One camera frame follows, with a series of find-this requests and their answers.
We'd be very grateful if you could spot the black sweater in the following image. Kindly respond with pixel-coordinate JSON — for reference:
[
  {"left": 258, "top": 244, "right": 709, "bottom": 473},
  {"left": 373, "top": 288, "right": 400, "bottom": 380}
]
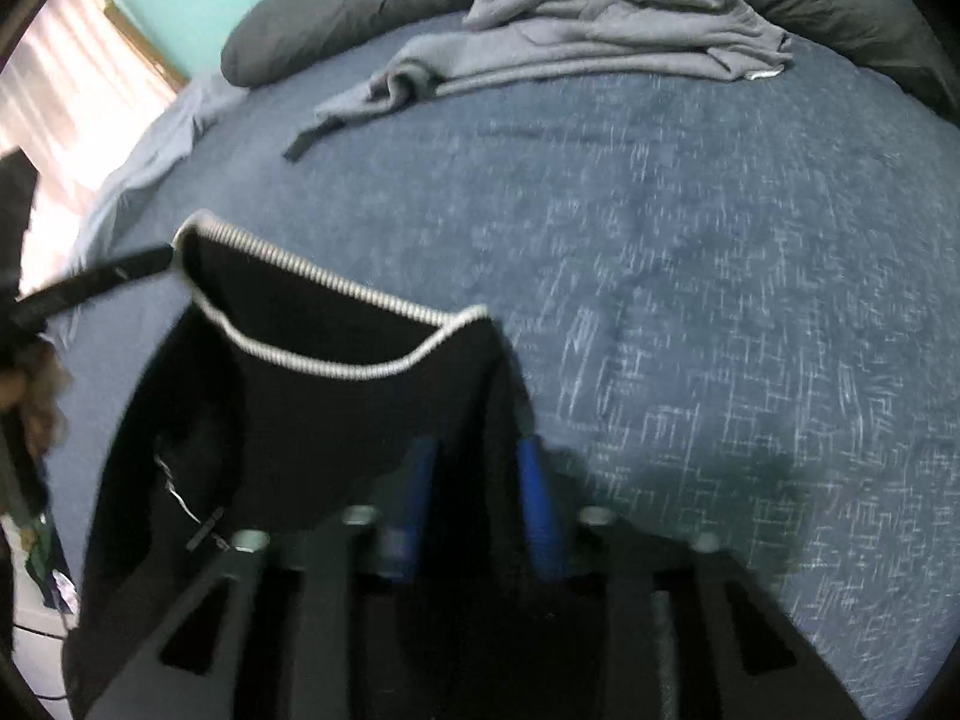
[{"left": 60, "top": 210, "right": 590, "bottom": 720}]

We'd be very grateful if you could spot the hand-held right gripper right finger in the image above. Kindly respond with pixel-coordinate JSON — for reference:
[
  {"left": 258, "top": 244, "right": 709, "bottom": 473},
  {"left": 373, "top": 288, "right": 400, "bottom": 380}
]
[{"left": 514, "top": 435, "right": 871, "bottom": 720}]

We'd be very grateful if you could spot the long dark grey pillow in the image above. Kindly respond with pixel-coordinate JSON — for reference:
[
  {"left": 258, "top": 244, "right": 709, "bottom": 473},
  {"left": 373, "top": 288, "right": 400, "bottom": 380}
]
[{"left": 220, "top": 0, "right": 960, "bottom": 121}]

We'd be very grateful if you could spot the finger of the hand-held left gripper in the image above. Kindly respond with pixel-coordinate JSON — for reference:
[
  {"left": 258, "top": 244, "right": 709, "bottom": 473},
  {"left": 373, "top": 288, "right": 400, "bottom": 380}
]
[{"left": 11, "top": 244, "right": 181, "bottom": 331}]

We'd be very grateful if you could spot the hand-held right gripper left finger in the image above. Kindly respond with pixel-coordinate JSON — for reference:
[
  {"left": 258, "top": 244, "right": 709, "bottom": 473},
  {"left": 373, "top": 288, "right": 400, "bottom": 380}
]
[{"left": 75, "top": 435, "right": 443, "bottom": 720}]

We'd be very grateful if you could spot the wooden window frame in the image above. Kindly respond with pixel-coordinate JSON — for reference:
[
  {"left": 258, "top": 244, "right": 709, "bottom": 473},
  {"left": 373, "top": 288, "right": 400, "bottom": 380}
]
[{"left": 103, "top": 0, "right": 188, "bottom": 91}]

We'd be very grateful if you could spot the pink curtain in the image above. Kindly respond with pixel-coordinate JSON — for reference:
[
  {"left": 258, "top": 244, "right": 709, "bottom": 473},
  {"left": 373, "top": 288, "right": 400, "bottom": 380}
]
[{"left": 0, "top": 0, "right": 177, "bottom": 293}]

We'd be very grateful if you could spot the grey hoodie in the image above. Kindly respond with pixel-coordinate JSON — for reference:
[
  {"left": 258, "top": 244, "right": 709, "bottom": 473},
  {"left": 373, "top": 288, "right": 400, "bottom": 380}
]
[{"left": 283, "top": 0, "right": 796, "bottom": 162}]

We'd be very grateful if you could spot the light grey blanket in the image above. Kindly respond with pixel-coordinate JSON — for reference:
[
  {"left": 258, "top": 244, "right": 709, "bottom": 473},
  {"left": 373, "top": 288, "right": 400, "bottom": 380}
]
[{"left": 71, "top": 75, "right": 252, "bottom": 256}]

